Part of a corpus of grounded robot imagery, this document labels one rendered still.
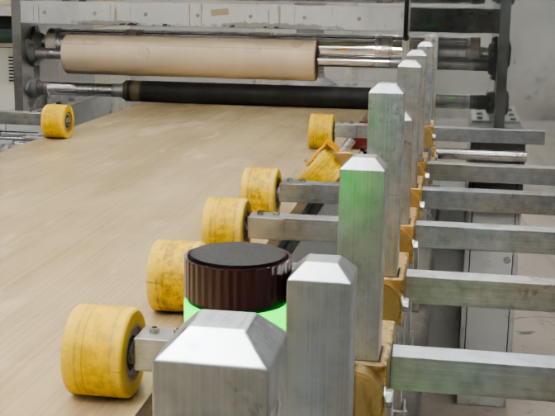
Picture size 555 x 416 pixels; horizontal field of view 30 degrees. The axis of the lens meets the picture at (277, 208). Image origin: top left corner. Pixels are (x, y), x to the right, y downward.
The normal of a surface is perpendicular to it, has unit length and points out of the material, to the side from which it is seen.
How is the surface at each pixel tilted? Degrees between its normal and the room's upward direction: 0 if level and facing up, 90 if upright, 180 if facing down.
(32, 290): 0
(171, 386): 90
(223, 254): 0
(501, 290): 90
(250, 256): 0
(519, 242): 90
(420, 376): 90
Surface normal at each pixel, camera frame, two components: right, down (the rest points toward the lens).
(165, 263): -0.13, -0.43
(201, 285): -0.62, 0.15
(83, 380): -0.16, 0.56
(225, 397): -0.17, 0.20
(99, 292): 0.01, -0.98
